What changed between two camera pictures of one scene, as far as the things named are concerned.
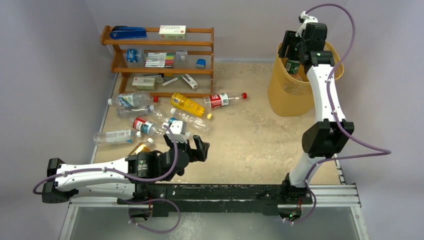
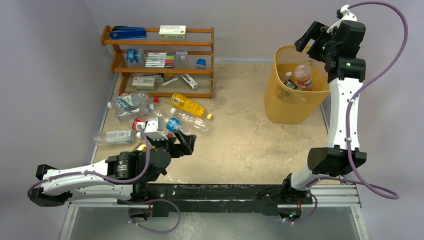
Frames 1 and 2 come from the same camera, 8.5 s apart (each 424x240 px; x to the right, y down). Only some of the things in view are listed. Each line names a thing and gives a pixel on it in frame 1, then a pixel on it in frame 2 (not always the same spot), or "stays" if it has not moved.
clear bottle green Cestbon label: (292, 67) → (289, 81)
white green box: (172, 32) stays
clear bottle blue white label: (131, 99) stays
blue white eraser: (200, 63) stays
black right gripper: (288, 45) → (318, 38)
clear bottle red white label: (221, 100) → (303, 77)
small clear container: (181, 55) stays
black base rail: (166, 199) stays
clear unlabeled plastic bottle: (199, 124) stays
